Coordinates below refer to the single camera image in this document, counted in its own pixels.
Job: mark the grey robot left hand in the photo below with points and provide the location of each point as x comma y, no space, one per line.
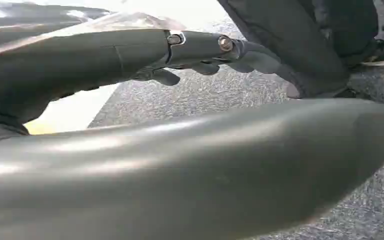
185,179

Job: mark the black robot leg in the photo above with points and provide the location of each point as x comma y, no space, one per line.
311,36

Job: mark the ribbed grey left arm sleeve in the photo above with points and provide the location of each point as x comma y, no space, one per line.
0,127

